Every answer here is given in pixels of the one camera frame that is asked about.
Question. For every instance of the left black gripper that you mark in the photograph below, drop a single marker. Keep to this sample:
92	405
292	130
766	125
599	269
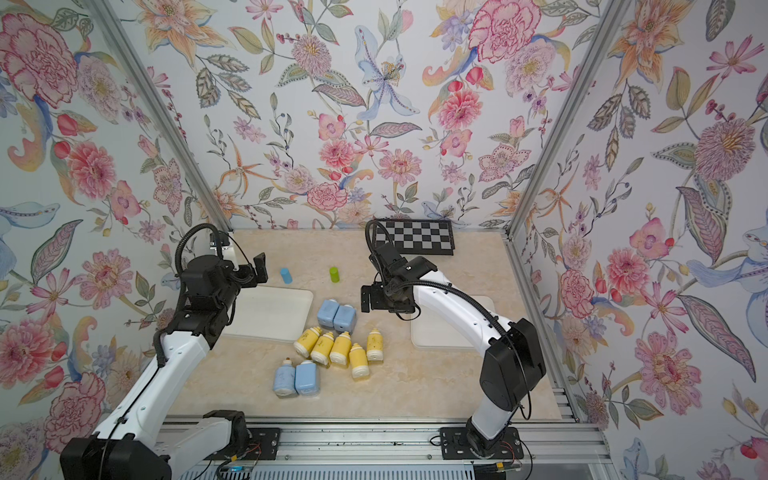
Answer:
261	267

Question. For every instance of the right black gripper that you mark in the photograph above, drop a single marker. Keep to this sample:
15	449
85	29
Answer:
377	290

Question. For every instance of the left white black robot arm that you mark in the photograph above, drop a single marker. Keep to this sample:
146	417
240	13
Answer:
126	445

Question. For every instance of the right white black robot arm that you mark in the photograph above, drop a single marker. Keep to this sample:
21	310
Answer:
513	361

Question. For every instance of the left white storage tray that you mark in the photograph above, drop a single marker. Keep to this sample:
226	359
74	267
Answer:
269	313

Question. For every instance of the white storage tray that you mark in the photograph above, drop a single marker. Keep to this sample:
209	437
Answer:
444	330
269	313

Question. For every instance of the right white storage tray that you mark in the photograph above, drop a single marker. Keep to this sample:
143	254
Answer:
444	330

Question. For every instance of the small blue cylinder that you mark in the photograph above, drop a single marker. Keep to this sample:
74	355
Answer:
286	275

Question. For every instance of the black white checkerboard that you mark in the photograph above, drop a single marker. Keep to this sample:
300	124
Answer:
415	237

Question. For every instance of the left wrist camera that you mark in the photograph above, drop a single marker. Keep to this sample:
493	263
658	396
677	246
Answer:
220	242

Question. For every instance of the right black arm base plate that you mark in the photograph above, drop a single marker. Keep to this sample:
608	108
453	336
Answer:
461	443

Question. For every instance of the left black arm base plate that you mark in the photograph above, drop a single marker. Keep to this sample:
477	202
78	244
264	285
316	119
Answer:
252	444

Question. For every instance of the aluminium mounting rail frame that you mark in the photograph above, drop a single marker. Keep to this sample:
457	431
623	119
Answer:
375	423

